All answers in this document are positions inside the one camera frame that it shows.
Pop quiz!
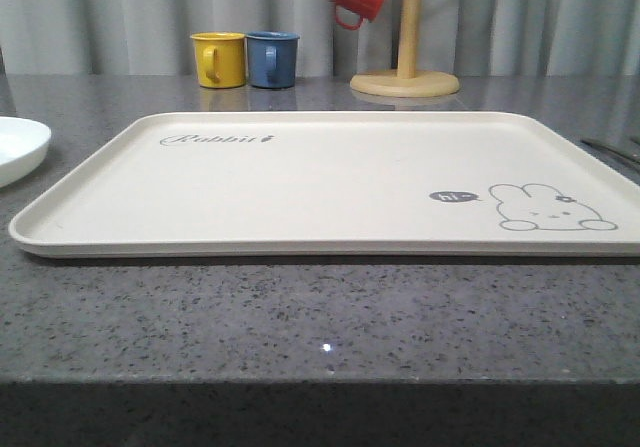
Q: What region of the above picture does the grey curtain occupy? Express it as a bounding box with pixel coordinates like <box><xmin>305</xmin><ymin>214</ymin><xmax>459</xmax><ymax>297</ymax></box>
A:
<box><xmin>1</xmin><ymin>0</ymin><xmax>639</xmax><ymax>77</ymax></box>

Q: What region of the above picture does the blue mug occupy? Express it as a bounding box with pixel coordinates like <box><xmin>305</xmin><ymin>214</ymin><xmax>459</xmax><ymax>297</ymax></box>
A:
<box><xmin>246</xmin><ymin>31</ymin><xmax>300</xmax><ymax>89</ymax></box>

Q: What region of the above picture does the yellow mug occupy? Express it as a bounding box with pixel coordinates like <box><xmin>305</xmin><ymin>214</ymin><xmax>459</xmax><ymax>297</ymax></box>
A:
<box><xmin>191</xmin><ymin>32</ymin><xmax>246</xmax><ymax>89</ymax></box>

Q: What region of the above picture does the wooden mug tree stand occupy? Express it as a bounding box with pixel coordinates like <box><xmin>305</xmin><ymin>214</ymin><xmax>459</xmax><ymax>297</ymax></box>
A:
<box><xmin>350</xmin><ymin>0</ymin><xmax>460</xmax><ymax>98</ymax></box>

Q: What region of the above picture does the cream rabbit serving tray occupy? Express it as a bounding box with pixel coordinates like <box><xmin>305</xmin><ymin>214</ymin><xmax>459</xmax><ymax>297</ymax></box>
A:
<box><xmin>9</xmin><ymin>111</ymin><xmax>639</xmax><ymax>258</ymax></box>

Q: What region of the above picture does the white round plate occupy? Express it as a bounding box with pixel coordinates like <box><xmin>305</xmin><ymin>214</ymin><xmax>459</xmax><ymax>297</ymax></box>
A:
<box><xmin>0</xmin><ymin>116</ymin><xmax>52</xmax><ymax>187</ymax></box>

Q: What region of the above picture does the silver fork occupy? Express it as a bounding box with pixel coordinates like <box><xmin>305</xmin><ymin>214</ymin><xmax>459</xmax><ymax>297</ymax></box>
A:
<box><xmin>581</xmin><ymin>138</ymin><xmax>639</xmax><ymax>164</ymax></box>

